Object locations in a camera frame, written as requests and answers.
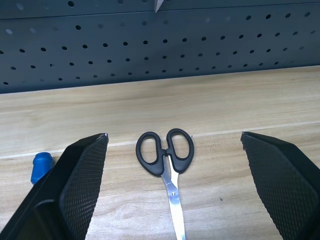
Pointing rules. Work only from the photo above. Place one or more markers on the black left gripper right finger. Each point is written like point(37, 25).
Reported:
point(282, 182)

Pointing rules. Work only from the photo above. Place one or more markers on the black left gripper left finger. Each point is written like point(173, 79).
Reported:
point(75, 185)

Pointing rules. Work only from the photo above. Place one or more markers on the dark perforated pegboard panel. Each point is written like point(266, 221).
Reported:
point(160, 42)

